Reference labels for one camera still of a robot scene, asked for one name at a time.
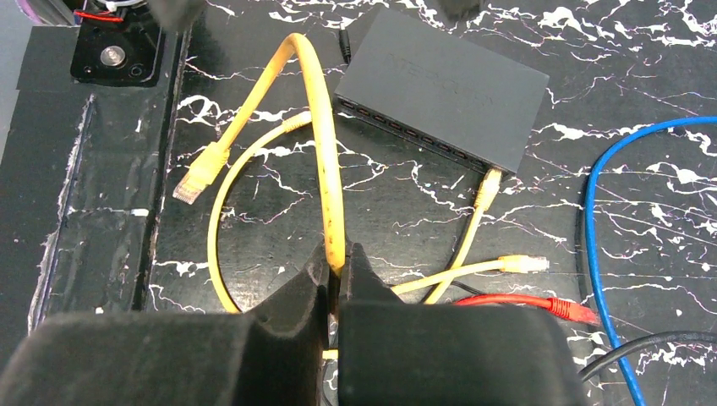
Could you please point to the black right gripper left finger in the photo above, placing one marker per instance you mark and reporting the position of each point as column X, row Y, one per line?
column 269, row 355

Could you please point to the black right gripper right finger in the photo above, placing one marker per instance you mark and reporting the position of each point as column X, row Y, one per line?
column 394, row 353

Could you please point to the black network switch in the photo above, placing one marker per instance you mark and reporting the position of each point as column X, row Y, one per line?
column 447, row 95

